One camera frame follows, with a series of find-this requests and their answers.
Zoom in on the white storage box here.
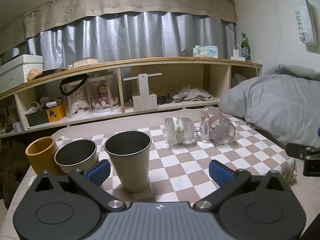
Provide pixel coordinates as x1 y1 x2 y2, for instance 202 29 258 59
0 54 44 93

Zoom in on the grey duvet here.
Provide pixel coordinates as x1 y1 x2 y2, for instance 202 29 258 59
218 64 320 153

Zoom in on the ribbed clear glass cup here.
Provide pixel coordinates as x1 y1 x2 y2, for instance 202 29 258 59
164 117 198 146

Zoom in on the doll in clear case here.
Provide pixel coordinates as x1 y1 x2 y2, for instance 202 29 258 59
62 78 92 119
87 73 121 114

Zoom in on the black fuzzy headband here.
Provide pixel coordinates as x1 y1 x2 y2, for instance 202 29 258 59
59 73 89 97

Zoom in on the pile of grey cloth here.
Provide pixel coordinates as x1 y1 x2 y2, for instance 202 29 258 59
172 85 214 102

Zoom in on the green white tissue pack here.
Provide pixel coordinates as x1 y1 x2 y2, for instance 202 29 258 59
193 45 219 58

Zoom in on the white charger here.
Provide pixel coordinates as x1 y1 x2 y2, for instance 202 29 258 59
230 50 247 61

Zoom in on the brown white checked tablecloth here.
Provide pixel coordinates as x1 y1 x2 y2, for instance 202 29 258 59
51 111 297 203

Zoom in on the long wooden shelf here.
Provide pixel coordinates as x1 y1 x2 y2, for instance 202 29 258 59
0 56 263 138

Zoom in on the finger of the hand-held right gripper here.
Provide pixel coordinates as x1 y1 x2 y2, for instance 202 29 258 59
285 142 320 161
303 154 320 177

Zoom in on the white cable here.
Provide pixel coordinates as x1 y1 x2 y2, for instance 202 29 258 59
233 44 258 77

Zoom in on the yellow wooden cup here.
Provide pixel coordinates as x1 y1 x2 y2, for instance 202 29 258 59
25 136 63 176

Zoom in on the short beige metal cup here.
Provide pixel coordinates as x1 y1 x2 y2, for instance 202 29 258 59
54 140 99 176

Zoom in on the crumpled brown paper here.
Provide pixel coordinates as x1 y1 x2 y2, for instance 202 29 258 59
26 68 43 82

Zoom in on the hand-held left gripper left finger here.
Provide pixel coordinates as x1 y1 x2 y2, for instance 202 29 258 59
32 160 127 212

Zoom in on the white hanging bag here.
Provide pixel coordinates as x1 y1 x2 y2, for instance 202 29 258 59
291 0 318 46

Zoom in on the beige printed valance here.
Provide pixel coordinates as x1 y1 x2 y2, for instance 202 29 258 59
0 0 237 48

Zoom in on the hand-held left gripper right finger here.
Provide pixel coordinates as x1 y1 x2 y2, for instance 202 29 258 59
193 160 293 212

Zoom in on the dark green box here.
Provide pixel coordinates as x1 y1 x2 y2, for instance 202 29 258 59
25 108 49 127

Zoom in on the thick book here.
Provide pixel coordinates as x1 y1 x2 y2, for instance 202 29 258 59
73 57 99 68

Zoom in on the pale wooden stand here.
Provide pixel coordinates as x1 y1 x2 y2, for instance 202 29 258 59
123 73 163 113

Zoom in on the tall beige metal cup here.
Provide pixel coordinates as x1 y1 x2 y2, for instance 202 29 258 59
103 130 152 193

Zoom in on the yellow printed box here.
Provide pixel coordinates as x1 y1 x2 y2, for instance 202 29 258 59
46 102 67 123

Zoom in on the grey curtain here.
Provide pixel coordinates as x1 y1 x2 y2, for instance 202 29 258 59
24 12 237 71

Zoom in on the pink checked glass mug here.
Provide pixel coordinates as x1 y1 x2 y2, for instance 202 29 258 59
196 106 236 146

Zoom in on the green glass bottle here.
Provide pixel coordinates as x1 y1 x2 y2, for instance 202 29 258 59
240 33 251 61

